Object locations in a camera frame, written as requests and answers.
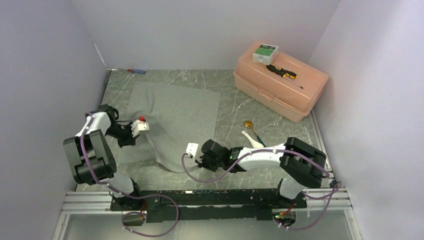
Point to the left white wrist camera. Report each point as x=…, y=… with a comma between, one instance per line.
x=139, y=125

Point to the white ceramic spoon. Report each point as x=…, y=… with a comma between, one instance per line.
x=255, y=144

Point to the red blue screwdriver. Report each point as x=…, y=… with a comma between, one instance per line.
x=134, y=71

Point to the pink plastic toolbox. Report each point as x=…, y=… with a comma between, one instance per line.
x=275, y=92

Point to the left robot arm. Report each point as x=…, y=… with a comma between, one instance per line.
x=90, y=157

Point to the aluminium rail frame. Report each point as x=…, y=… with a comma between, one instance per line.
x=100, y=202

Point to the small green white box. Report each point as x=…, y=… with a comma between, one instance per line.
x=265, y=54

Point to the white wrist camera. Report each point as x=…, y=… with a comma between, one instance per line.
x=193, y=150
x=139, y=125

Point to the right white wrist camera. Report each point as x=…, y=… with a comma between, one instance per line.
x=193, y=150

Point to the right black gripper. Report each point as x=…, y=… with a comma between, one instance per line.
x=201, y=162

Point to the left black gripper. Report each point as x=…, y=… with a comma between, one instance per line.
x=130, y=140

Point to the grey cloth napkin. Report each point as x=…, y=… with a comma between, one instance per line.
x=176, y=116

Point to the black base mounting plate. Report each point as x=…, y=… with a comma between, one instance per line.
x=210, y=204

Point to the gold spoon teal handle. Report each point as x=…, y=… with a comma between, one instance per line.
x=249, y=124

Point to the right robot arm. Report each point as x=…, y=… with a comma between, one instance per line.
x=303, y=163

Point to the black yellow screwdriver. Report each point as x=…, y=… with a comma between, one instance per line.
x=291, y=76

